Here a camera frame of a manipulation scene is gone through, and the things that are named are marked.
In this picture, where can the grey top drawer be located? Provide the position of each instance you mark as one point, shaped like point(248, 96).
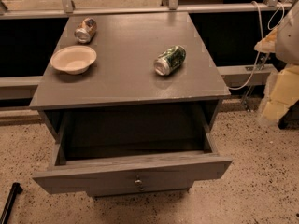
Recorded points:
point(115, 145)

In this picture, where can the grey drawer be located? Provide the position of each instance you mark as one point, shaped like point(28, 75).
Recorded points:
point(137, 193)
point(115, 145)

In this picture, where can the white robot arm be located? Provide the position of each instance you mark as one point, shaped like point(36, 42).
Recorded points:
point(283, 42)

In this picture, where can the metal top drawer knob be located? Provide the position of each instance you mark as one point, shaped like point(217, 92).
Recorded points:
point(138, 182)

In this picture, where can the grey lower drawer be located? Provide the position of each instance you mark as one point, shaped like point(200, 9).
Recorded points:
point(137, 193)

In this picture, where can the grey wooden nightstand cabinet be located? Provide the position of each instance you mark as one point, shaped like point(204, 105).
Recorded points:
point(139, 119)

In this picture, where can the green soda can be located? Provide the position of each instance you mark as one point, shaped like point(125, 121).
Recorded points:
point(170, 60)

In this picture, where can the white paper bowl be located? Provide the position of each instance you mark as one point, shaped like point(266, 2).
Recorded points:
point(73, 60)

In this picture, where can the brown soda can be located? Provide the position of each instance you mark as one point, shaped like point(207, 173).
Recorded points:
point(86, 30)

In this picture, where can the black bar on floor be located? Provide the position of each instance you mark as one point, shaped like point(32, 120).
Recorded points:
point(15, 190)

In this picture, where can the grey metal railing frame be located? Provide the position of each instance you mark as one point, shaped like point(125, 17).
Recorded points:
point(149, 8)

